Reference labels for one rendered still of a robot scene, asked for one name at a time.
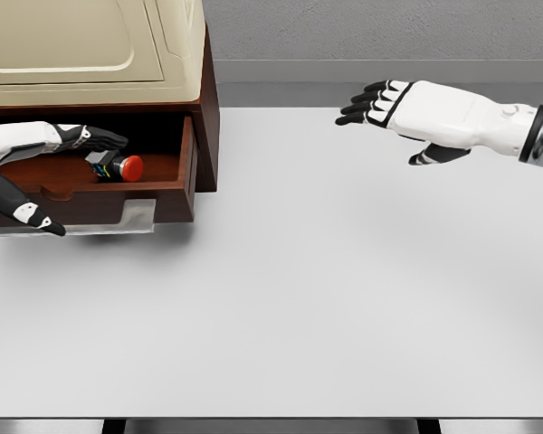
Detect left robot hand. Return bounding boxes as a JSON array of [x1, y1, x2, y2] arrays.
[[0, 121, 129, 238]]

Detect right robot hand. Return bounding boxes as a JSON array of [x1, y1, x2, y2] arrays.
[[334, 80, 492, 166]]

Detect red button switch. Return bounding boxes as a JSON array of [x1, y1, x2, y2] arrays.
[[84, 149, 145, 184]]

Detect brown wooden drawer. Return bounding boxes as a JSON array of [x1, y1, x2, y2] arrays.
[[0, 115, 198, 237]]

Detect brown cabinet with beige top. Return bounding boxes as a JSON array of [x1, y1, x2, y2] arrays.
[[0, 0, 221, 193]]

